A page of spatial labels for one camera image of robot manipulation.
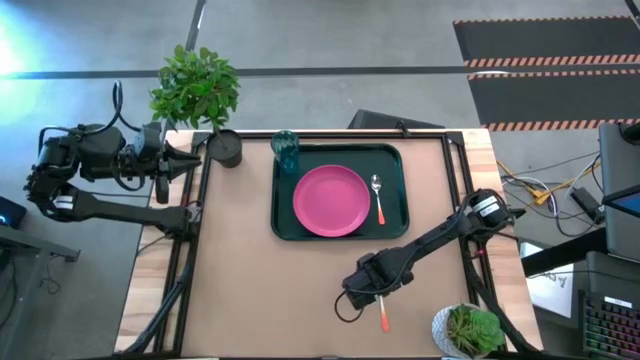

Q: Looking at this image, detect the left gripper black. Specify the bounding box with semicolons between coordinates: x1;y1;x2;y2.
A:
147;138;203;205

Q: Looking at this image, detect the fork with orange handle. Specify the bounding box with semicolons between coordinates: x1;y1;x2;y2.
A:
376;294;392;334

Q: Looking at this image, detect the pink round plate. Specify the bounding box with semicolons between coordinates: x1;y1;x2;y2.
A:
292;164;372;239

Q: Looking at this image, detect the teal translucent cup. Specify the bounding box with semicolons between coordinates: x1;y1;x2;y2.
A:
270;129;301;175

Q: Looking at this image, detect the dark green plastic tray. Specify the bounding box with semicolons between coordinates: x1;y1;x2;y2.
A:
270;142;411;242

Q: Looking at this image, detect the leafy plant in black pot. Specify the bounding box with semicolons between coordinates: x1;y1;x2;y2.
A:
148;43;245;169

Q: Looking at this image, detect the brown table mat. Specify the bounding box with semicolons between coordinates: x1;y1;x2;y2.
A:
180;137;474;358

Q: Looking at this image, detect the succulent in white pot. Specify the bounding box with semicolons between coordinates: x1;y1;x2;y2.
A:
431;302;506;360

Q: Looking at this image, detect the black chair back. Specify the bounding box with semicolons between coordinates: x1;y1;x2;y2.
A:
347;108;446;131

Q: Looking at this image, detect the black device with blue light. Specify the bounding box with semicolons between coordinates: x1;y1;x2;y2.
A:
0;195;28;230

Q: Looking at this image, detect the black power adapter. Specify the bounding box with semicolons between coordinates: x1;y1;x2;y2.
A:
570;186;605;225

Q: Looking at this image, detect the backlit black keyboard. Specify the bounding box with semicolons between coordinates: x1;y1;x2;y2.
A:
578;289;640;360

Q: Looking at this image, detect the black orange-striped floor mat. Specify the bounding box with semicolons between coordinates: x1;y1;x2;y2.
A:
466;68;640;133
452;15;640;69

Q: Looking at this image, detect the grey computer monitor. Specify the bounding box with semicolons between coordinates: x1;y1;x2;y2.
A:
597;121;640;262

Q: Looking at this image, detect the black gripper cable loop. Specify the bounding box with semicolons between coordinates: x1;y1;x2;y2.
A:
333;288;365;324

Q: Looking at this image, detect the black metal table frame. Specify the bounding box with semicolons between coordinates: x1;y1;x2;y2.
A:
122;128;544;359

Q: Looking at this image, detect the spoon with orange handle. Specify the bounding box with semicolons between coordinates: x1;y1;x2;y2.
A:
370;173;387;227

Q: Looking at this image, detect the yellow cable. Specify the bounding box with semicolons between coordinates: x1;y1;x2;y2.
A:
496;159;602;207

